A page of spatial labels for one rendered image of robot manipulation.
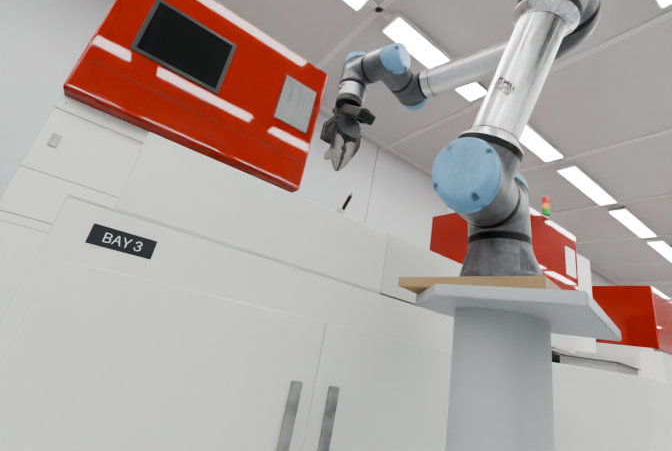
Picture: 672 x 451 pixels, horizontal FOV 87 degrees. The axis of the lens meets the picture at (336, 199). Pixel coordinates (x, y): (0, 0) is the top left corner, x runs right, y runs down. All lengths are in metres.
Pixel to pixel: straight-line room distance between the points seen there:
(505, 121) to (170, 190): 0.58
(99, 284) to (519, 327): 0.65
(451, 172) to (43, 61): 2.84
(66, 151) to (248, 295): 0.82
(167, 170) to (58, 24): 2.66
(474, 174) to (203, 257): 0.47
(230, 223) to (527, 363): 0.54
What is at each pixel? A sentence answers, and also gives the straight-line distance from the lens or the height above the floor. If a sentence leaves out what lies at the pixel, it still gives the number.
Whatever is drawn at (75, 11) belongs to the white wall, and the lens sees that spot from 3.34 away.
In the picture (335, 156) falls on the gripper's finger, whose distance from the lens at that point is 0.87.
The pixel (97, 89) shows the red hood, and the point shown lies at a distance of 1.34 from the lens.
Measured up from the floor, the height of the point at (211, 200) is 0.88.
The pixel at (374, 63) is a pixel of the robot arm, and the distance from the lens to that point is 0.97.
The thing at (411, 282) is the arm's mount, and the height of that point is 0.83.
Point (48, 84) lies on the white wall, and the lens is 3.05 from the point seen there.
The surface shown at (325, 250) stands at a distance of 0.75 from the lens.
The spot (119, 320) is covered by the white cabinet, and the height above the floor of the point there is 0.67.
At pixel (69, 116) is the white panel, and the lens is 1.35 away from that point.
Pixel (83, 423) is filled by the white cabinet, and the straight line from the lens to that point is 0.65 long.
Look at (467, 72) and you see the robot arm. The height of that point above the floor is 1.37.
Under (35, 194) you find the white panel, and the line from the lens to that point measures 1.29.
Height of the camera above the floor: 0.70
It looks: 22 degrees up
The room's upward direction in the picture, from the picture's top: 12 degrees clockwise
